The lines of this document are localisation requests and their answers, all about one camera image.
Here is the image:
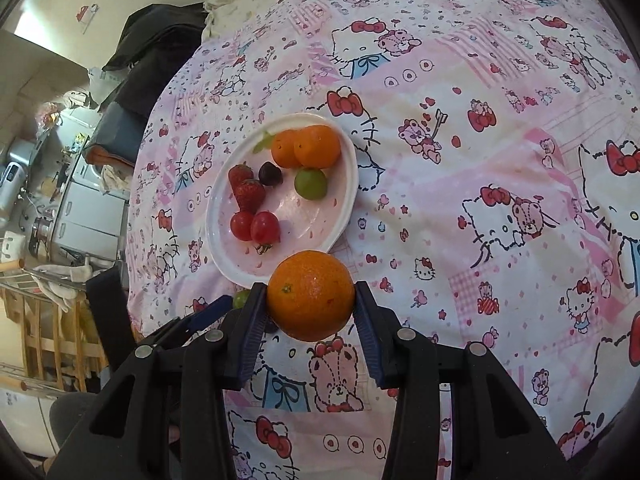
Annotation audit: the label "large green grape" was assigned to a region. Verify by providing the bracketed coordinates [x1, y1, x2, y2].
[293, 167, 329, 198]

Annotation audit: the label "orange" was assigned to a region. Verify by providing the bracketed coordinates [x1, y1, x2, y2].
[270, 129, 303, 170]
[293, 125, 342, 170]
[266, 251, 356, 343]

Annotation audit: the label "black jacket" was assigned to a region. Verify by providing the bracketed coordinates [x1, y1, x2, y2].
[102, 4, 208, 111]

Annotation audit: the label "white plastic bag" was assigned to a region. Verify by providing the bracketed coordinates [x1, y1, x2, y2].
[87, 66, 118, 106]

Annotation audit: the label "silver kitchen appliance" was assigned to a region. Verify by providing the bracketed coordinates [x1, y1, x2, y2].
[0, 140, 38, 211]

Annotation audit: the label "strawberry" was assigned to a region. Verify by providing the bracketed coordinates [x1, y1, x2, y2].
[234, 179, 267, 213]
[228, 162, 255, 191]

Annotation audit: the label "dark purple grape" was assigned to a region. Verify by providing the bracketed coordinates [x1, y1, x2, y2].
[258, 161, 284, 187]

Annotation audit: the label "white towel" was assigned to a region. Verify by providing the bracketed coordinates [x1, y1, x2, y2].
[32, 262, 93, 311]

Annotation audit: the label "wooden rack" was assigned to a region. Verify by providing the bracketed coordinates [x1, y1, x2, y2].
[0, 260, 108, 396]

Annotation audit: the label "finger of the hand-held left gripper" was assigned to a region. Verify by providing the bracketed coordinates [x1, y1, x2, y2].
[134, 296, 236, 355]
[85, 265, 135, 376]

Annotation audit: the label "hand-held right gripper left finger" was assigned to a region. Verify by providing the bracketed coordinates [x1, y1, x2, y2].
[45, 282, 273, 480]

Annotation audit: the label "person's grey pants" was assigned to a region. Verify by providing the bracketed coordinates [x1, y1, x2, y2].
[47, 392, 103, 466]

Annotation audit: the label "pink speckled plate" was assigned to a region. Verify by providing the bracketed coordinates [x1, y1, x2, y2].
[206, 112, 360, 283]

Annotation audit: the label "dark blue bag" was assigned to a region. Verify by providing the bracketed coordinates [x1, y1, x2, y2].
[82, 102, 148, 166]

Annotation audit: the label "steel pot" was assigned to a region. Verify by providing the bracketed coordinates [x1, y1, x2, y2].
[27, 215, 56, 256]

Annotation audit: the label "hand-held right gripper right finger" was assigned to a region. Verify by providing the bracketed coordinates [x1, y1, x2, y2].
[352, 281, 561, 480]

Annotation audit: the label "white drawer cabinet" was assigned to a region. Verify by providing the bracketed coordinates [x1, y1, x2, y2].
[50, 180, 128, 261]

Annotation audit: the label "pink cartoon printed blanket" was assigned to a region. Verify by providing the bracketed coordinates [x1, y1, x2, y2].
[125, 0, 640, 480]

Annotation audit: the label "cherry tomato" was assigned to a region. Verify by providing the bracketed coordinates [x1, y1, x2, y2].
[230, 211, 256, 241]
[250, 211, 281, 244]

